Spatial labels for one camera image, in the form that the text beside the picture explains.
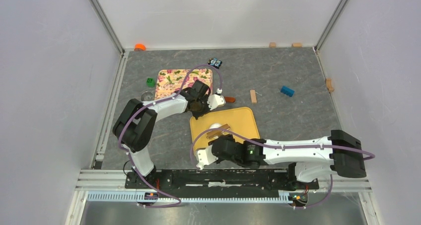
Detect yellow cutting mat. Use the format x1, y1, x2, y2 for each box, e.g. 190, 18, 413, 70
190, 107, 260, 140

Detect white dough ball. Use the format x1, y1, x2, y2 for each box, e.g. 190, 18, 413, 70
209, 123, 222, 129

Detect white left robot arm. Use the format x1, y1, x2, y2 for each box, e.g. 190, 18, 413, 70
112, 80, 225, 189

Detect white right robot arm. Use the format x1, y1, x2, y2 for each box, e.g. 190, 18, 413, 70
191, 129, 374, 189

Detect floral pattern tray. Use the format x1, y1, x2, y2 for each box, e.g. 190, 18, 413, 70
154, 69, 213, 100

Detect black patterned small box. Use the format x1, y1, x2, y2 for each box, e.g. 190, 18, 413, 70
208, 58, 222, 69

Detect green plastic block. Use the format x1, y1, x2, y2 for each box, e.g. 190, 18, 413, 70
146, 78, 156, 88

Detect small wooden block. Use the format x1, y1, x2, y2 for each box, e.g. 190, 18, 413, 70
250, 89, 257, 103

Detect orange plastic cap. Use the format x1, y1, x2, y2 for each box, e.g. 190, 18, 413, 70
134, 43, 146, 51

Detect blue plastic block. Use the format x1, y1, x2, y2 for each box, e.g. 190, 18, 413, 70
280, 86, 295, 97

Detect wooden piece right edge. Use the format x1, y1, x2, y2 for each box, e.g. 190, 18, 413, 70
325, 78, 335, 93

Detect metal scraper with wooden handle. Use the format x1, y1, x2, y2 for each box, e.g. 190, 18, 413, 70
224, 96, 236, 103

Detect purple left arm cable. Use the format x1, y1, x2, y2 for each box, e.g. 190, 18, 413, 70
118, 64, 223, 208

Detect light blue cable duct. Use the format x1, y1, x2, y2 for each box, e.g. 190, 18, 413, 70
86, 191, 293, 204

